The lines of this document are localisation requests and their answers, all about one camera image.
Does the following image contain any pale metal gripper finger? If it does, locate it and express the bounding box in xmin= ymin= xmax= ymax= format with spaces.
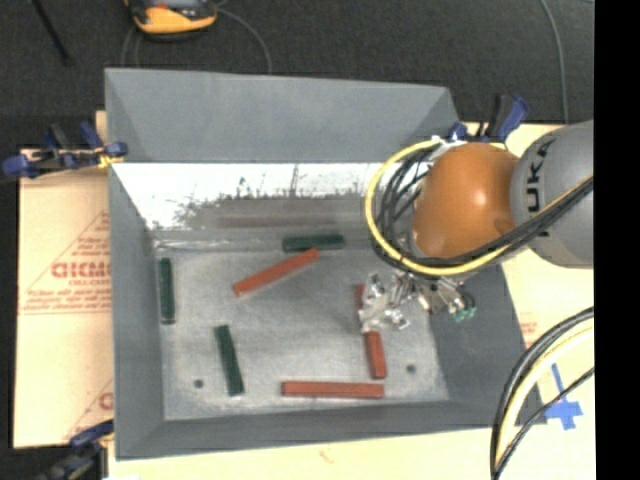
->
xmin=362 ymin=272 xmax=389 ymax=314
xmin=357 ymin=308 xmax=411 ymax=333

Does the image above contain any red-brown flat block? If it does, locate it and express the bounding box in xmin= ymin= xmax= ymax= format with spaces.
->
xmin=280 ymin=380 xmax=386 ymax=400
xmin=355 ymin=283 xmax=389 ymax=381
xmin=231 ymin=247 xmax=321 ymax=299

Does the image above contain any dark green flat block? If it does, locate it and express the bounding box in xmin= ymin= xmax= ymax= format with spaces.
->
xmin=157 ymin=257 xmax=177 ymax=326
xmin=213 ymin=324 xmax=246 ymax=397
xmin=281 ymin=233 xmax=347 ymax=254

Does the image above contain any grey metal bin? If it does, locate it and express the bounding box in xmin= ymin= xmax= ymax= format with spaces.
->
xmin=103 ymin=67 xmax=527 ymax=459

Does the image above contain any brown cardboard board red print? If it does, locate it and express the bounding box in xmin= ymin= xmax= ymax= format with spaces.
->
xmin=11 ymin=146 xmax=117 ymax=450

